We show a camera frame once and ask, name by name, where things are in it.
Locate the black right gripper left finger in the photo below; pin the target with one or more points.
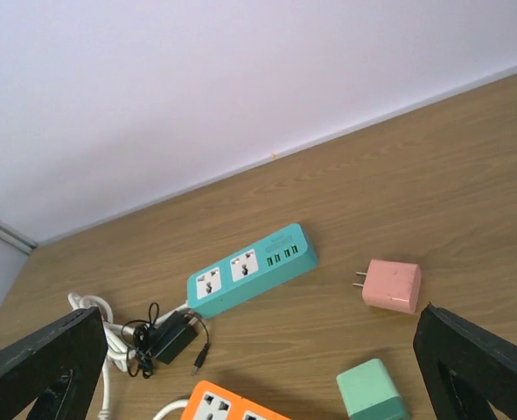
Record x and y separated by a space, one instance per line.
54 370

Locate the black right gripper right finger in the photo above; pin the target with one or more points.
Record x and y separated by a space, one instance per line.
468 372

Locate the green charger plug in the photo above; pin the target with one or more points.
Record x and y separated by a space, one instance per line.
368 392

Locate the pink charger plug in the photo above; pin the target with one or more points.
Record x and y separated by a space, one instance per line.
390 285

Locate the orange power strip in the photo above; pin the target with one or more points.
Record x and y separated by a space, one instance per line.
209 401

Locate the black power adapter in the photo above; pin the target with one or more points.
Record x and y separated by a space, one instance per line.
162 338

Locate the teal power strip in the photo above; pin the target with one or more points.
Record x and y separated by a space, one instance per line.
251 271

